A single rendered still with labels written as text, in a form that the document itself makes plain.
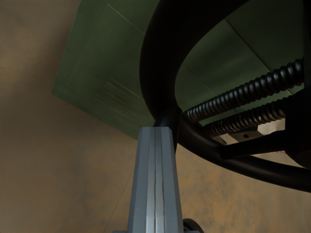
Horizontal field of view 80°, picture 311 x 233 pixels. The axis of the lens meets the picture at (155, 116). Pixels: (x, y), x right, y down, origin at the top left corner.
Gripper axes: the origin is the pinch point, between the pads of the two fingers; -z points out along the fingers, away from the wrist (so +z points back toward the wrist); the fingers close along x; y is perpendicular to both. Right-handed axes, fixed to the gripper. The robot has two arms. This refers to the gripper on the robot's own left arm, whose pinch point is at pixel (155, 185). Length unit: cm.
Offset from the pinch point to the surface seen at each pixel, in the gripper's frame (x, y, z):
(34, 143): -46, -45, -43
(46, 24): -47, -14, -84
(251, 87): 10.5, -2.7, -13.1
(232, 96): 9.2, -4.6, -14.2
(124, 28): -5.6, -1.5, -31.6
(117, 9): -6.4, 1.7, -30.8
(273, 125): 30.3, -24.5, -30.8
